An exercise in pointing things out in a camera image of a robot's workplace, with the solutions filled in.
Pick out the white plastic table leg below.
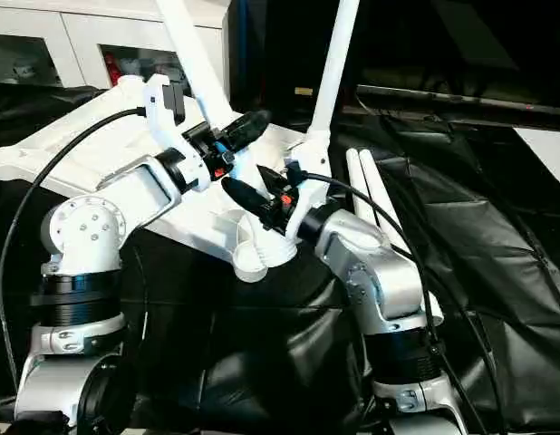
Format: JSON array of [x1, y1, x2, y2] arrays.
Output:
[[345, 147, 386, 228], [359, 147, 402, 237], [305, 0, 362, 153], [155, 0, 303, 273]]

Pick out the white plastic table top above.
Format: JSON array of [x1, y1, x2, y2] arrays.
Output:
[[0, 75, 332, 285]]

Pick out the red bottle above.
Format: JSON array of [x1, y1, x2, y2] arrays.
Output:
[[104, 53, 121, 86]]

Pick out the white cabinet with glass doors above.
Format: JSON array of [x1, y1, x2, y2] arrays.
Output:
[[0, 0, 230, 100]]

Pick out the long dark metal rod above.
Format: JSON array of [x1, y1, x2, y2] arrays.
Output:
[[355, 84, 560, 118]]

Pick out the black plastic mat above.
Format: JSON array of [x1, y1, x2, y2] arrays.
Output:
[[0, 81, 560, 435]]

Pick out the white flat board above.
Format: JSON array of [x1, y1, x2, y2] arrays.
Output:
[[512, 125, 560, 179]]

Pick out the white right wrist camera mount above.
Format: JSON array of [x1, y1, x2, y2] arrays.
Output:
[[283, 157, 330, 240]]

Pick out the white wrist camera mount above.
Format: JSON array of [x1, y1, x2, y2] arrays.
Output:
[[283, 157, 330, 240], [140, 73, 214, 195]]

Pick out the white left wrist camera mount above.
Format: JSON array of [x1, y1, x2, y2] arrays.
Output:
[[140, 73, 214, 195]]

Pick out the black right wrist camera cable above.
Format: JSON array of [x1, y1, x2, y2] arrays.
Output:
[[288, 169, 508, 435]]

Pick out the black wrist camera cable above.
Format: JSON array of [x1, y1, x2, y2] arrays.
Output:
[[288, 169, 508, 435], [0, 106, 149, 392]]

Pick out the black left wrist camera cable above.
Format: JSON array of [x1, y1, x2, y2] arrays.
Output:
[[0, 106, 149, 392]]

